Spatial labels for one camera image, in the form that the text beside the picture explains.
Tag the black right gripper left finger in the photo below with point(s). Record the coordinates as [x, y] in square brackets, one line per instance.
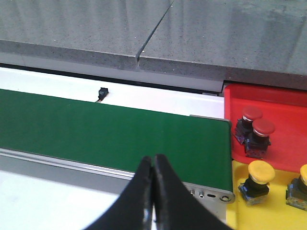
[133, 210]

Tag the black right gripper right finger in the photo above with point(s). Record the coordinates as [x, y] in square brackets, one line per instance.
[175, 207]

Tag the yellow mushroom push button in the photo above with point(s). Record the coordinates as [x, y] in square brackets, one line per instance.
[254, 189]

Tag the large red mushroom button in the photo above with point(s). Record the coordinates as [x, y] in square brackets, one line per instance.
[257, 142]

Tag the red mushroom push button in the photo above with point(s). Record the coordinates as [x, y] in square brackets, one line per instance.
[244, 124]

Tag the steel conveyor right end plate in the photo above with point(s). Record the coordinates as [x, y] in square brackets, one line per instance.
[201, 192]

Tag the green conveyor belt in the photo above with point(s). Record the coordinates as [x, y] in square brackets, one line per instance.
[199, 149]

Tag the yellow plastic bin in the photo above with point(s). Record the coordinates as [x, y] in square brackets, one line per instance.
[273, 213]

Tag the red plastic bin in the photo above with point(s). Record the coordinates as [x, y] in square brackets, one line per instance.
[286, 109]

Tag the left grey stone shelf slab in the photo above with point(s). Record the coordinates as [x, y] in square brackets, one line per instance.
[105, 33]

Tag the grey stone shelf slab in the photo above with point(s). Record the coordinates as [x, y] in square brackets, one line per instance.
[105, 33]
[249, 41]

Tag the right grey stone shelf slab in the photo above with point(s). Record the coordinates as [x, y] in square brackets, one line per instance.
[249, 41]

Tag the aluminium conveyor side rail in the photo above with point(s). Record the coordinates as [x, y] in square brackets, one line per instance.
[73, 165]

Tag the black cable connector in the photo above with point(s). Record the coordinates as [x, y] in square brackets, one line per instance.
[102, 93]

